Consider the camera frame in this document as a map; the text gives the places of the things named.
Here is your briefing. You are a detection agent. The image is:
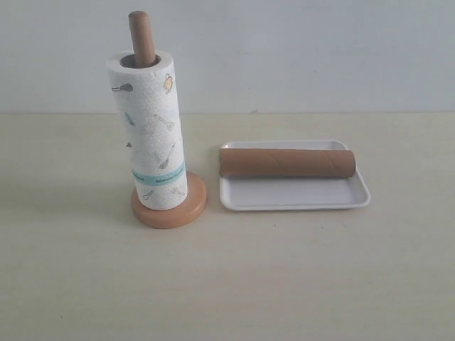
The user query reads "brown cardboard tube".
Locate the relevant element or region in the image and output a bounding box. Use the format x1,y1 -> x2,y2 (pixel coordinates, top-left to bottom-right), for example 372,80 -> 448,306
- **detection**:
219,148 -> 356,178

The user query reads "printed white paper towel roll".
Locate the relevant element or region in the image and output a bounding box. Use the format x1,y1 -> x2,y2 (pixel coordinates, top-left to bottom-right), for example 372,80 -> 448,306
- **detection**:
107,51 -> 188,210

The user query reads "wooden paper towel holder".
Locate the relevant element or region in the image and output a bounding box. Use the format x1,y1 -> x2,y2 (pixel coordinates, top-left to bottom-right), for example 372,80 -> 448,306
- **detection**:
129,11 -> 208,229

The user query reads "white rectangular tray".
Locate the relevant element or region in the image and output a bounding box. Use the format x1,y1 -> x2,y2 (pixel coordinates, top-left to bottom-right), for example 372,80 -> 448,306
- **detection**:
219,139 -> 372,213

